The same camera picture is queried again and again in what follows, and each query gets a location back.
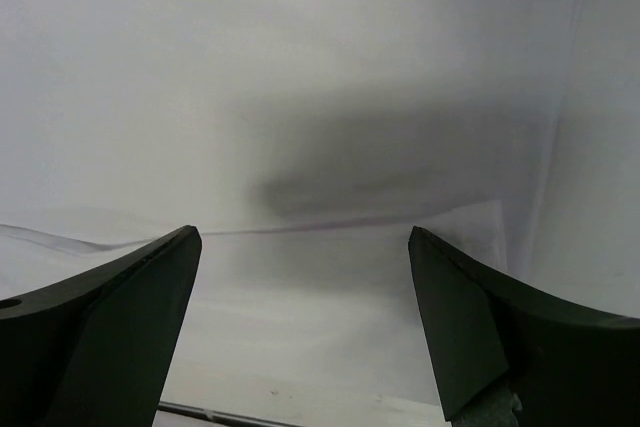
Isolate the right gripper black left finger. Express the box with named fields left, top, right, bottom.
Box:
left=1, top=226, right=202, bottom=427

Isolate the white t-shirt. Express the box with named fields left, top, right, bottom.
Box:
left=1, top=0, right=639, bottom=425

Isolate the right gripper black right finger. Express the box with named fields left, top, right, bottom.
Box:
left=408, top=227, right=639, bottom=426

